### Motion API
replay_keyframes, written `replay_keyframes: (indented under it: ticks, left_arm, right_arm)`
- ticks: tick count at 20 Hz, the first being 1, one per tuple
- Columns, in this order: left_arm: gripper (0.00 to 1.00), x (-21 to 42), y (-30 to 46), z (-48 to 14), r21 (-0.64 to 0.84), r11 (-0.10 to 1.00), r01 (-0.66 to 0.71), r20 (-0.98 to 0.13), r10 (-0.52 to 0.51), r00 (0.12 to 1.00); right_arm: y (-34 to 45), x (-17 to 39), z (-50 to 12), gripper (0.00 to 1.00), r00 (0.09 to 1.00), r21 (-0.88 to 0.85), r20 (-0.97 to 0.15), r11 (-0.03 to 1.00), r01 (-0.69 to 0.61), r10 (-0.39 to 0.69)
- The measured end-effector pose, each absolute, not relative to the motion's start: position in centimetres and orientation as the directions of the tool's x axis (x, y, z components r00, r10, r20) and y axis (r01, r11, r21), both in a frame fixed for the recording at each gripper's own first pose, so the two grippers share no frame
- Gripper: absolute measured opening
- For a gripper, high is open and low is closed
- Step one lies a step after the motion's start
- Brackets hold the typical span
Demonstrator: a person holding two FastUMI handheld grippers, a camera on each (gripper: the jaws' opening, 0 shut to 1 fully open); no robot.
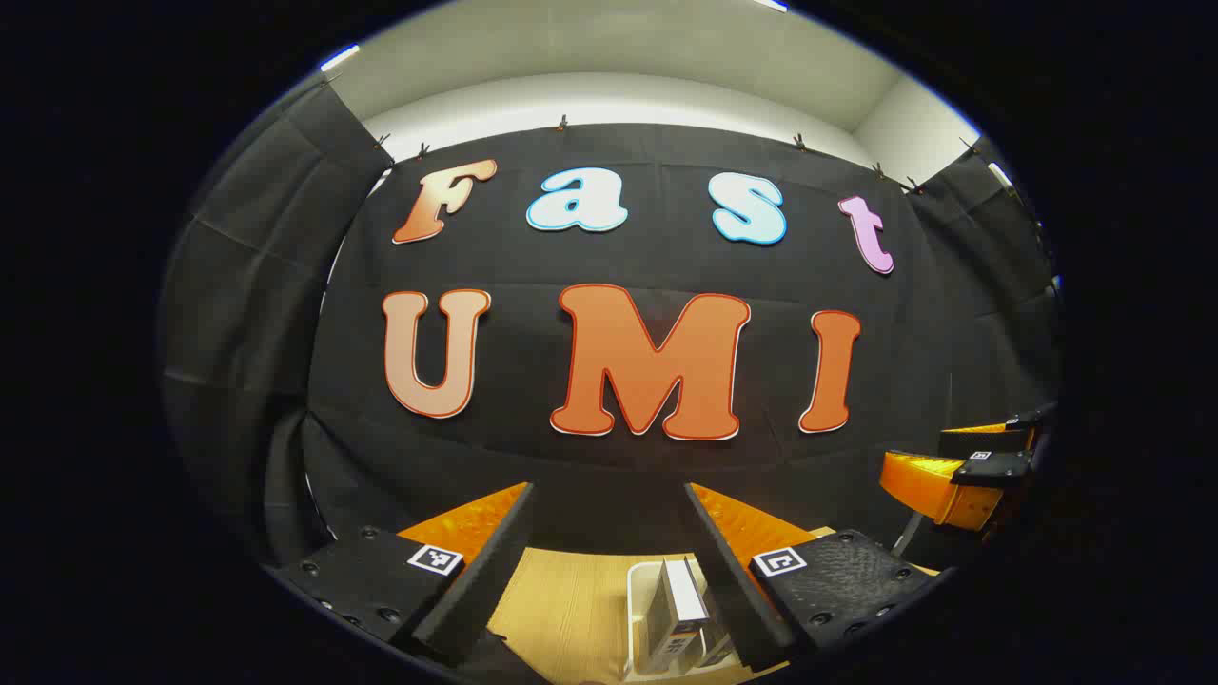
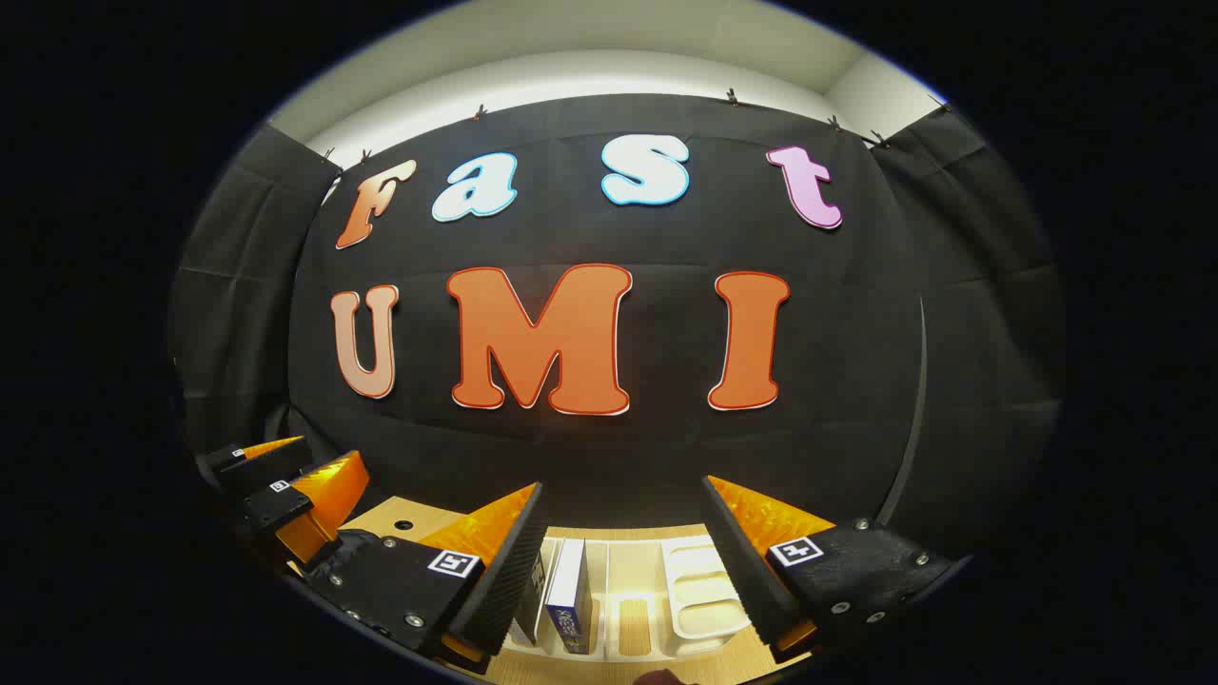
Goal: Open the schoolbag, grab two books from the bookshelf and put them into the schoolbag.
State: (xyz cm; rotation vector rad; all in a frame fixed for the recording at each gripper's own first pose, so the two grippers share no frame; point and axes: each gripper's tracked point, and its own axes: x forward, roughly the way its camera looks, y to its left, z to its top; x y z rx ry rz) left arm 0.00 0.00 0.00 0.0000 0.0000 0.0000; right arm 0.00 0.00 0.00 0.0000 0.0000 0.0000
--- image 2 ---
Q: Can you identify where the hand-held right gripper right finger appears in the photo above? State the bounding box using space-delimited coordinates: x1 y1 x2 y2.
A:
701 474 972 665

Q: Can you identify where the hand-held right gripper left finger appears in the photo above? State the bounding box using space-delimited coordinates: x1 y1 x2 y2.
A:
306 480 548 675

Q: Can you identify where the grey portrait cover book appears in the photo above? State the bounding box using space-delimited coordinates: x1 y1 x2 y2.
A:
512 550 551 648

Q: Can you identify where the white plastic bookshelf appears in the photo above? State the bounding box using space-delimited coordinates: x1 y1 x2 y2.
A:
500 533 762 659

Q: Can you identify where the blue cover white-edged book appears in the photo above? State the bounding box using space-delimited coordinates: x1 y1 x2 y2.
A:
545 538 594 656

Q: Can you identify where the black backdrop cloth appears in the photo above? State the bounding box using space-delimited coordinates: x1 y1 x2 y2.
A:
169 92 1065 558

